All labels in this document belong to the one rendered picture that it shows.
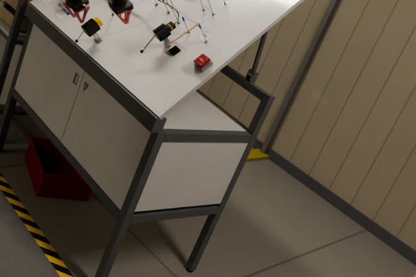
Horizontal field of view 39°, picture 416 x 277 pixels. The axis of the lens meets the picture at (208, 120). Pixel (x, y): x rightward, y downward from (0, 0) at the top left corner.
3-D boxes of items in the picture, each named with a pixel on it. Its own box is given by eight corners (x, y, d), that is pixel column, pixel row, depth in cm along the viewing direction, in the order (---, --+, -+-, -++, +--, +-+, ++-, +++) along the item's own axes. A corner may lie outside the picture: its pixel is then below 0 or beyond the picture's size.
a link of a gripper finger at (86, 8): (82, 15, 243) (79, -6, 236) (92, 21, 239) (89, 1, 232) (68, 20, 239) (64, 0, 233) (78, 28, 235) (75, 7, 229)
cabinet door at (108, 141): (118, 211, 245) (151, 128, 232) (59, 142, 279) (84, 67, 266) (123, 210, 247) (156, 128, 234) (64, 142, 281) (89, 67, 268)
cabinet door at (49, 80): (60, 142, 280) (85, 67, 267) (13, 88, 314) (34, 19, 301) (64, 142, 281) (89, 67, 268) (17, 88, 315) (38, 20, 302)
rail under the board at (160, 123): (150, 132, 227) (156, 118, 225) (23, 14, 301) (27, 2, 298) (161, 133, 231) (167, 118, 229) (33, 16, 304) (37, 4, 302)
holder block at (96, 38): (79, 49, 264) (69, 34, 257) (101, 33, 267) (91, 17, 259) (84, 54, 261) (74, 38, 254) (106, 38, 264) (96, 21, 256)
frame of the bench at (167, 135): (95, 292, 256) (158, 133, 230) (-9, 149, 330) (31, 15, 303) (194, 271, 299) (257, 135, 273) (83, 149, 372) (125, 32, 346)
